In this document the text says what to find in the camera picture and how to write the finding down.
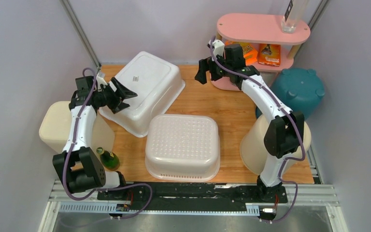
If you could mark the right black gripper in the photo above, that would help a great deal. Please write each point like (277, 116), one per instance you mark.
(205, 65)

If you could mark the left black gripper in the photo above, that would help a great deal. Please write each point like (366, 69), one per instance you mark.
(123, 92)

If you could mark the white plastic tub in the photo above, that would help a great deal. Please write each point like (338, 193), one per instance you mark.
(157, 83)

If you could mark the cream rectangular bin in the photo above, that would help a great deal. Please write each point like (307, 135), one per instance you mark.
(58, 129)

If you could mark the translucent white basin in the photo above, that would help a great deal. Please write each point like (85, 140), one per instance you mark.
(184, 148)

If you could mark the cream round bucket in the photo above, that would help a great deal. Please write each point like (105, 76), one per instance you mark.
(254, 153)

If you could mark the teal round bucket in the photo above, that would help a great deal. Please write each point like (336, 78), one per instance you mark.
(300, 89)

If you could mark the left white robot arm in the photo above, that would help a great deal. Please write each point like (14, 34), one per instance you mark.
(77, 166)

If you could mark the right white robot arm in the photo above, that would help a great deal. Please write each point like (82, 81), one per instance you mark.
(283, 139)

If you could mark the orange snack box left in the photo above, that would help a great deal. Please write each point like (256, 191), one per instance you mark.
(249, 52)

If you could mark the orange snack box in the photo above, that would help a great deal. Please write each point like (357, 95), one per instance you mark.
(249, 52)
(269, 54)

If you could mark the green glass bottle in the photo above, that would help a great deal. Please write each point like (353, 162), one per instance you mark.
(108, 159)

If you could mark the pink three-tier shelf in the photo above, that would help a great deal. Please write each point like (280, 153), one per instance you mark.
(266, 29)

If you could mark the orange snack box right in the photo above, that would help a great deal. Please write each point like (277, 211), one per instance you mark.
(269, 54)

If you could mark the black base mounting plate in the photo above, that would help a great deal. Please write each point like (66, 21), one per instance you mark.
(190, 196)

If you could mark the clear glass vase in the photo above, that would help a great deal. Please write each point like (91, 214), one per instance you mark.
(293, 14)

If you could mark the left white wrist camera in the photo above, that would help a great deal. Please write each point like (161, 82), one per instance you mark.
(100, 81)

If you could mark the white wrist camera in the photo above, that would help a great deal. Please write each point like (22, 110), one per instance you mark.
(100, 81)
(217, 47)

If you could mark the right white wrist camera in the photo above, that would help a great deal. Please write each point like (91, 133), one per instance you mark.
(217, 47)

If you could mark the aluminium frame rail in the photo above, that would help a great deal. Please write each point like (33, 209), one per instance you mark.
(314, 200)

